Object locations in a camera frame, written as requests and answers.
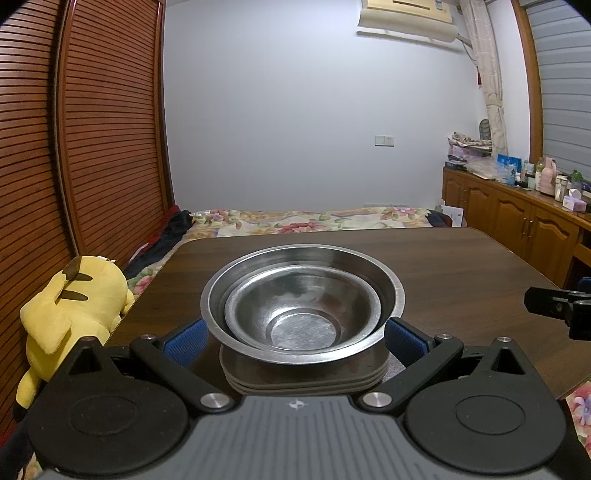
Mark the wooden window frame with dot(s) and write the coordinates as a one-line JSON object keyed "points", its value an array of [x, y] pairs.
{"points": [[531, 92]]}

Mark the wooden cabinet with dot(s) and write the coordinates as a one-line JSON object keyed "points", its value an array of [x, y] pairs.
{"points": [[508, 221]]}

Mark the small grey fan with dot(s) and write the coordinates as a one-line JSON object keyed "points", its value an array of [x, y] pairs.
{"points": [[485, 129]]}

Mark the white paper bag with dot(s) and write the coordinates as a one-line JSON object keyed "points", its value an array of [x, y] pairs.
{"points": [[455, 214]]}

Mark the cream curtain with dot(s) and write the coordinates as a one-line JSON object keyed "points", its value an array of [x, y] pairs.
{"points": [[491, 83]]}

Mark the green bottle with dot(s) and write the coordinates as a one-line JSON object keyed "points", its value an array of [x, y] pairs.
{"points": [[576, 181]]}

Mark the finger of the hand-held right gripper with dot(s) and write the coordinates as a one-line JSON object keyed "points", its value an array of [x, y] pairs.
{"points": [[547, 302]]}

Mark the white wall switch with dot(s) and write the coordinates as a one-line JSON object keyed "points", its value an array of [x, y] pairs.
{"points": [[384, 140]]}

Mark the yellow plush toy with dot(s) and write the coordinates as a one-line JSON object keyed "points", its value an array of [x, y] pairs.
{"points": [[83, 304]]}

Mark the clear plastic storage box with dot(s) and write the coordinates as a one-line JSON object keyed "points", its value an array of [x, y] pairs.
{"points": [[466, 156]]}

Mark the shallow steel bowl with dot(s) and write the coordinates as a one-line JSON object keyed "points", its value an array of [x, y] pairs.
{"points": [[235, 323]]}

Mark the pile of folded cloths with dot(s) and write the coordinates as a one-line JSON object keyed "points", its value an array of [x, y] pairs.
{"points": [[468, 138]]}

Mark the wall air conditioner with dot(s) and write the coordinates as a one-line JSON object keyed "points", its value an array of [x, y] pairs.
{"points": [[406, 5]]}

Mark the navy cloth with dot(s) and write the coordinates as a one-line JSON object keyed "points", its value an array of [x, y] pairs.
{"points": [[437, 218]]}

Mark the wooden louvered wardrobe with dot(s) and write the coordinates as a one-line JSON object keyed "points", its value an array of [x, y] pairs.
{"points": [[92, 138]]}

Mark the large steel bowl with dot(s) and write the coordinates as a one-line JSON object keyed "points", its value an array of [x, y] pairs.
{"points": [[217, 304]]}

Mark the dark cloth with red stripes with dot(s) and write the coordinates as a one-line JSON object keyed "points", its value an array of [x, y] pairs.
{"points": [[161, 240]]}

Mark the white bottle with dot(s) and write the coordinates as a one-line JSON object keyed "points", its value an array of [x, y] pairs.
{"points": [[561, 189]]}

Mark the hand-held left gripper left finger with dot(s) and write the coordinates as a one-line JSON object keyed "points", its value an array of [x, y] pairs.
{"points": [[185, 342]]}

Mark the clear plastic bag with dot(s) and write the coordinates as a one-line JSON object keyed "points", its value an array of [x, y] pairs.
{"points": [[485, 171]]}

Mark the pink bottle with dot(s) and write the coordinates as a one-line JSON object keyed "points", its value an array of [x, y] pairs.
{"points": [[547, 177]]}

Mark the pink tissue box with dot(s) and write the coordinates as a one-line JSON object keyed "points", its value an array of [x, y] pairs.
{"points": [[575, 201]]}

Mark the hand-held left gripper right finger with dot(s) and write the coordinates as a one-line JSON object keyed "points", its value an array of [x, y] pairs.
{"points": [[407, 340]]}

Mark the blue box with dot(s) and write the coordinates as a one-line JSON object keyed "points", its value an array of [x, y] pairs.
{"points": [[508, 165]]}

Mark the grey window blind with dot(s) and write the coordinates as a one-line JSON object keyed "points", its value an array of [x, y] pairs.
{"points": [[568, 92]]}

